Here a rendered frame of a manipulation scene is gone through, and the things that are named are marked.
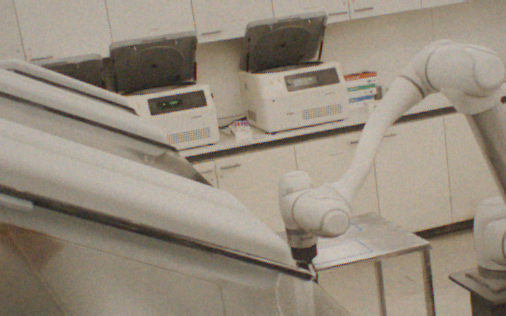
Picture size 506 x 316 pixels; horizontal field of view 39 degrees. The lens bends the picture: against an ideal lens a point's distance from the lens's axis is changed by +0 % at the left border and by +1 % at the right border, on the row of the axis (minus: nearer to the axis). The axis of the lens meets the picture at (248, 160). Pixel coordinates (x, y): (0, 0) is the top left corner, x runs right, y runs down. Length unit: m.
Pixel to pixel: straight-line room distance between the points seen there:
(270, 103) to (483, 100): 2.50
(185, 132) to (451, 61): 2.52
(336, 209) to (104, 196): 1.17
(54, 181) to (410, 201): 4.22
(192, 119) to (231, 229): 3.55
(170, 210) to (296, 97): 3.72
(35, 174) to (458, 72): 1.44
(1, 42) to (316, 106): 1.90
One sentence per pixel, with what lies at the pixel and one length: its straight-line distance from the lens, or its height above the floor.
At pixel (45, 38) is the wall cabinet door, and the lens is 4.44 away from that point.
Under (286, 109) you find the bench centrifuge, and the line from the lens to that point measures 4.39.
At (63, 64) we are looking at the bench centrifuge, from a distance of 4.29.
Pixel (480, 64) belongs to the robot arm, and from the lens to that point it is 1.94.
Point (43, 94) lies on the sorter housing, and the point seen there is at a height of 1.56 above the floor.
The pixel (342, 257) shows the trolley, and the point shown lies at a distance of 2.44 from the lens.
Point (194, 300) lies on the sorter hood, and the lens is 0.52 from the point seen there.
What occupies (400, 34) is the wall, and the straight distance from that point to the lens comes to 5.34.
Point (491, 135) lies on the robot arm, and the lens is 2.07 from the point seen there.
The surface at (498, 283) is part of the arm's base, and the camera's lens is 2.43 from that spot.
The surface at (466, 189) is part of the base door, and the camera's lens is 5.00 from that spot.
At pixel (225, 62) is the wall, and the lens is 4.91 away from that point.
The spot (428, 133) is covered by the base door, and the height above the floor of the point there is 0.72.
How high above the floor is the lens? 1.68
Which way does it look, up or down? 12 degrees down
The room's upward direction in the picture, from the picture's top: 8 degrees counter-clockwise
